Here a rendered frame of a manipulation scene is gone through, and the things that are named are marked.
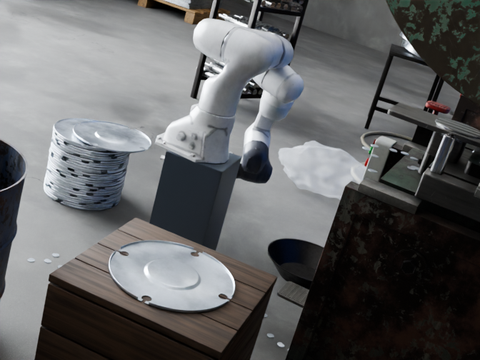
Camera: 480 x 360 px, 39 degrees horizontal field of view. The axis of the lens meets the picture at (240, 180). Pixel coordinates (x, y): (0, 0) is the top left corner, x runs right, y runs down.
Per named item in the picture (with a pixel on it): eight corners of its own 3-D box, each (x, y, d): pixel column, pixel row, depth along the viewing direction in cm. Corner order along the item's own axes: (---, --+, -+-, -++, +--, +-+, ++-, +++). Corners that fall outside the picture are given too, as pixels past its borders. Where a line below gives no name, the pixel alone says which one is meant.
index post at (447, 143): (429, 171, 156) (444, 132, 153) (431, 168, 159) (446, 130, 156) (441, 175, 155) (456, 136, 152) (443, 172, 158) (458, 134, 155)
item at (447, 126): (371, 156, 174) (388, 107, 169) (383, 146, 186) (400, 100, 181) (466, 193, 166) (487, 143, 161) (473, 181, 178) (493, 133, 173)
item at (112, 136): (57, 132, 243) (57, 130, 243) (98, 117, 270) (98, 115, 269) (128, 159, 237) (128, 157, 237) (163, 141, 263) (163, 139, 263)
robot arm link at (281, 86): (293, 43, 229) (329, 71, 223) (276, 85, 241) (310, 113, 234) (256, 56, 216) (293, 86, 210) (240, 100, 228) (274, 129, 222)
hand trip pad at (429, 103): (416, 126, 204) (426, 101, 201) (421, 122, 209) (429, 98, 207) (439, 133, 202) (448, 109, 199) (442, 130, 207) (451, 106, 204)
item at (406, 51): (363, 128, 465) (402, 13, 437) (367, 113, 507) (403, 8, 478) (420, 146, 460) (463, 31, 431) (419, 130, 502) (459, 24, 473)
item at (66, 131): (43, 136, 238) (44, 134, 238) (65, 113, 265) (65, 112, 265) (124, 157, 241) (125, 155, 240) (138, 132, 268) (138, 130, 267)
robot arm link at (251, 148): (246, 132, 252) (243, 149, 244) (281, 141, 253) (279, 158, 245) (235, 168, 264) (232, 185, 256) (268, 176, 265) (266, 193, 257)
